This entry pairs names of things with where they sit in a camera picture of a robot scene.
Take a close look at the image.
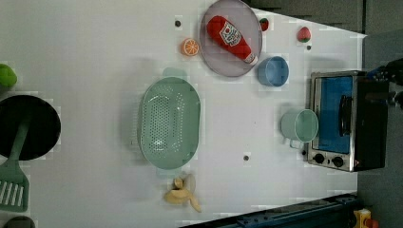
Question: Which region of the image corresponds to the green toy vegetable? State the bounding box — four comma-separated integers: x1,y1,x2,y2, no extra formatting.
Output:
0,64,17,87

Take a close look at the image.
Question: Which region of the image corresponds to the grey round plate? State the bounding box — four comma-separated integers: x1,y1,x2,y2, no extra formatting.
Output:
199,0,262,77

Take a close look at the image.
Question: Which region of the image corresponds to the blue metal frame rail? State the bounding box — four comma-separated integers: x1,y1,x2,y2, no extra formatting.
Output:
182,194,362,228

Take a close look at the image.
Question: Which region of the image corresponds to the blue cup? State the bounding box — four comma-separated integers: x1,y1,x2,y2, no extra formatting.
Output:
258,56,289,87

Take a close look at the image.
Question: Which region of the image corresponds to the peeled banana toy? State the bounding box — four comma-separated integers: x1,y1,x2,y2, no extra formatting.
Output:
163,174,202,213

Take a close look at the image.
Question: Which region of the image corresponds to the green slotted spatula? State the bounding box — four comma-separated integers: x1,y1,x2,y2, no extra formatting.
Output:
0,118,30,213

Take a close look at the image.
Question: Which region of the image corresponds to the orange slice toy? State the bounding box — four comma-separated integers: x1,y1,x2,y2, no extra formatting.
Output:
181,38,200,56

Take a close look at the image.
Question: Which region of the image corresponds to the pink peach toy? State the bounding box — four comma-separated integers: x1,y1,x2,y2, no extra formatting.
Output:
297,27,312,43

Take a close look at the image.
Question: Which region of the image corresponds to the red plush ketchup bottle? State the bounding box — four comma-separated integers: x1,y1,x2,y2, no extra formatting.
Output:
206,15,258,66

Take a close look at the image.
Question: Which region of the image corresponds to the black round pan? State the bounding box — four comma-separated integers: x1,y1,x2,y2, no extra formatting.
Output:
0,95,61,161

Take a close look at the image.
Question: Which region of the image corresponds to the mint green mug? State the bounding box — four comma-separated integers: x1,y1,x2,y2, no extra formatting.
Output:
280,109,318,149

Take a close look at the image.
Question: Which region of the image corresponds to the mint green oval strainer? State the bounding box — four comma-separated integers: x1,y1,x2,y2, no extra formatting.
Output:
138,67,201,177

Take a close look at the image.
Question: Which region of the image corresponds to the red strawberry toy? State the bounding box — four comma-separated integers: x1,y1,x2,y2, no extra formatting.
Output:
259,18,270,31

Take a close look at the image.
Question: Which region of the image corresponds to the black toaster oven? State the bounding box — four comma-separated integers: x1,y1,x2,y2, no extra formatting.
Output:
307,70,389,172

